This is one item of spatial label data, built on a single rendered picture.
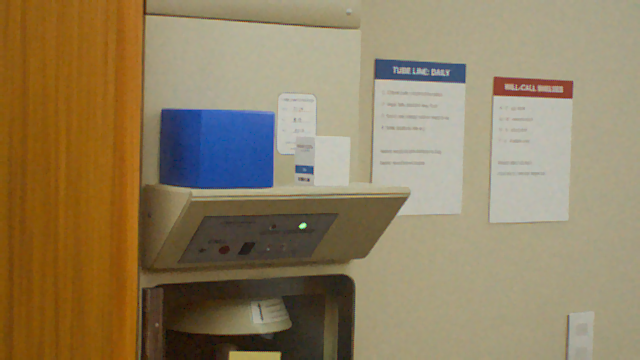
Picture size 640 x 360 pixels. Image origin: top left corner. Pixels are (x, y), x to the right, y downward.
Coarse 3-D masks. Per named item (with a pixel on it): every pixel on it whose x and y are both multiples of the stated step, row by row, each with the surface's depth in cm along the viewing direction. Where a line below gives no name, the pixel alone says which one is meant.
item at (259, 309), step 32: (192, 288) 160; (224, 288) 162; (256, 288) 165; (288, 288) 168; (320, 288) 171; (352, 288) 174; (192, 320) 160; (224, 320) 163; (256, 320) 165; (288, 320) 168; (320, 320) 171; (352, 320) 174; (192, 352) 160; (224, 352) 163; (288, 352) 168; (320, 352) 171; (352, 352) 174
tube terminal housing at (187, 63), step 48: (144, 48) 156; (192, 48) 159; (240, 48) 163; (288, 48) 167; (336, 48) 172; (144, 96) 156; (192, 96) 160; (240, 96) 164; (336, 96) 172; (144, 144) 156
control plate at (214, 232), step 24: (216, 216) 152; (240, 216) 154; (264, 216) 156; (288, 216) 158; (312, 216) 160; (336, 216) 162; (192, 240) 153; (216, 240) 155; (240, 240) 158; (264, 240) 160; (288, 240) 162; (312, 240) 164
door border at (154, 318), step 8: (160, 288) 157; (152, 296) 157; (160, 296) 157; (152, 304) 157; (160, 304) 157; (144, 312) 156; (152, 312) 157; (160, 312) 157; (144, 320) 156; (152, 320) 157; (160, 320) 158; (144, 328) 156; (152, 328) 157; (160, 328) 158; (152, 336) 157; (160, 336) 158; (152, 344) 157; (160, 344) 158; (152, 352) 157; (160, 352) 158
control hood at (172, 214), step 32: (160, 192) 153; (192, 192) 147; (224, 192) 150; (256, 192) 152; (288, 192) 155; (320, 192) 157; (352, 192) 160; (384, 192) 163; (160, 224) 153; (192, 224) 151; (352, 224) 165; (384, 224) 168; (160, 256) 153; (320, 256) 168; (352, 256) 171
